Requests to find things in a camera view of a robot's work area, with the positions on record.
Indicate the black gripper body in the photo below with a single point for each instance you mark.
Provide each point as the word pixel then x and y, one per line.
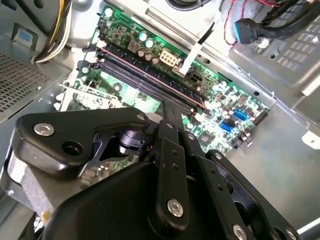
pixel 105 212

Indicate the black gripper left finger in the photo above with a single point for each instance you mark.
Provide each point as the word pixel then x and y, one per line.
pixel 62 130

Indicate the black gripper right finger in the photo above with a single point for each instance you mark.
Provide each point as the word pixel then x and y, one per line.
pixel 207 165

